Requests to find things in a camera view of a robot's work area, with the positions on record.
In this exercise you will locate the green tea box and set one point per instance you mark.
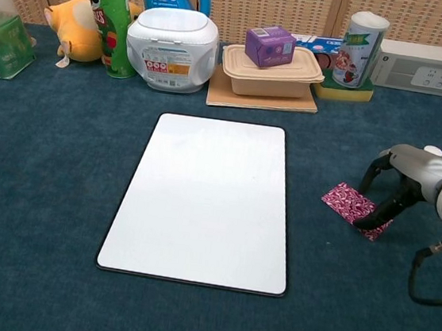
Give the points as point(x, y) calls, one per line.
point(3, 46)

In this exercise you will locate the pink patterned card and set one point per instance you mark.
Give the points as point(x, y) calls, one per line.
point(345, 199)

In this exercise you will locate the blue cookie box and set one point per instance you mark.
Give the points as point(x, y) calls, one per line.
point(318, 44)

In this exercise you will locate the small white round object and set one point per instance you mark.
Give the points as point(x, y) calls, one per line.
point(433, 150)

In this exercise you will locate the green chips can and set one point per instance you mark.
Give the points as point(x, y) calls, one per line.
point(113, 37)

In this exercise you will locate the thin wooden board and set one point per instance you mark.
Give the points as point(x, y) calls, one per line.
point(260, 102)

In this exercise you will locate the white power strip box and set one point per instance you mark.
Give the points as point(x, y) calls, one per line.
point(412, 67)

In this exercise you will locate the yellow plush toy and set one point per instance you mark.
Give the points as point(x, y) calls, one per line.
point(78, 31)

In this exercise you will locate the white strawberry print canister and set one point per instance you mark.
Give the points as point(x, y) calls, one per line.
point(355, 53)

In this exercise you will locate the bamboo folding screen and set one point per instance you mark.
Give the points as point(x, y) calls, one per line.
point(271, 3)

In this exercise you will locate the teal table cloth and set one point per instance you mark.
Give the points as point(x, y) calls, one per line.
point(42, 193)

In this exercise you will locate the small purple carton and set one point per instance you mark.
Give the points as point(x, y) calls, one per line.
point(270, 47)

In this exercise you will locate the white rectangular board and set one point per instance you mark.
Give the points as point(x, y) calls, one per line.
point(201, 199)

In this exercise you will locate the yellow green sponge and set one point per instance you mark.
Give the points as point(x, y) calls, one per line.
point(345, 93)

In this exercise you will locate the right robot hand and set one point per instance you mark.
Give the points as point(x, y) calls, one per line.
point(416, 168)

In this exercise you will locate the beige lidded lunch box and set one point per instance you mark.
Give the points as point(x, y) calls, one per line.
point(270, 81)

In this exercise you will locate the white wet wipes tub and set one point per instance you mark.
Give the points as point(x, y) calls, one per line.
point(171, 44)

